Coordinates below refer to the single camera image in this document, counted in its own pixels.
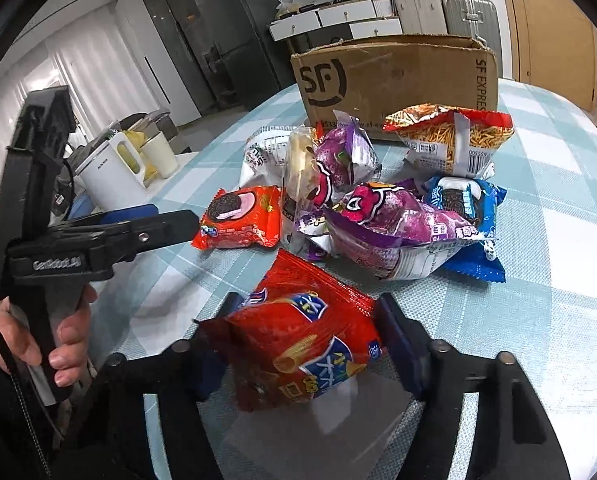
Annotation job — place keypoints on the white electric kettle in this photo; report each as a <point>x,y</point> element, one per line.
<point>103,180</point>

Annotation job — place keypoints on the orange stick snack bag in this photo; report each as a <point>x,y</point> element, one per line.
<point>443,135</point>

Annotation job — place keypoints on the small purple snack bag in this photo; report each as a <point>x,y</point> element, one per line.
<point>346,155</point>

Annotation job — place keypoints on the clear wrapped pastry packet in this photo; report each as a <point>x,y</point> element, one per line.
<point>298,175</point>

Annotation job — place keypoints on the red cracker packet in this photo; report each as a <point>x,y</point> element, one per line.
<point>298,330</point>

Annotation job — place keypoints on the grey refrigerator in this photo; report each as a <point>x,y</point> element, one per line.
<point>238,35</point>

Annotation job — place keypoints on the yellow cloth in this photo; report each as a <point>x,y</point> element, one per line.
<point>138,142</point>

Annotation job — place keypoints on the large purple snack bag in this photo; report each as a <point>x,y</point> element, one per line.
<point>393,230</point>

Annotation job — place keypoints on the silver suitcase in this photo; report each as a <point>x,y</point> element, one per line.
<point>471,20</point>

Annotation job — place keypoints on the beige suitcase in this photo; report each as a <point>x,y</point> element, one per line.
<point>418,12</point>

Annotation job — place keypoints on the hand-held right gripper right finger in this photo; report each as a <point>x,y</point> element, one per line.
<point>398,345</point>

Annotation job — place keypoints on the red cookie packet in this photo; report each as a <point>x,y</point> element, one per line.
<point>243,215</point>

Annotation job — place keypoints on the blue plaid tablecloth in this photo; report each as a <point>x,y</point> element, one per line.
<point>553,260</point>

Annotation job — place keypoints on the grey container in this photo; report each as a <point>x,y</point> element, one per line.
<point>148,121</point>

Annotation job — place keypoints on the blue cookie packet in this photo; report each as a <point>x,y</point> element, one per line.
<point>478,210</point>

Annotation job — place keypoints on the person's left hand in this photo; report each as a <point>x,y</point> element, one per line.
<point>73,335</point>

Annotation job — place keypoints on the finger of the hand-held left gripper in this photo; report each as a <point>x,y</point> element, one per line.
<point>123,214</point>
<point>163,230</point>

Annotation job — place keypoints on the wooden door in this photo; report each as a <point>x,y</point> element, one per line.
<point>553,25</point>

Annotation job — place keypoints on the white drawer unit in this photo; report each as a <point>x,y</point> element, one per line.
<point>338,17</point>

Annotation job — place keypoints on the white snack bag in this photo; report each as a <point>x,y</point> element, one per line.
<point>263,152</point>

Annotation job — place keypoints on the white cup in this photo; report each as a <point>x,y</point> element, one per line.
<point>159,157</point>

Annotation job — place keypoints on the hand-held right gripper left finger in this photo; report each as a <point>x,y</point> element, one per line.
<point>209,382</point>

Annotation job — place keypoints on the brown cardboard box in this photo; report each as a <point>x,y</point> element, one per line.
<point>403,75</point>

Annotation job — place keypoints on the dark glass cabinet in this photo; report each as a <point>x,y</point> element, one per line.
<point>178,35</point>

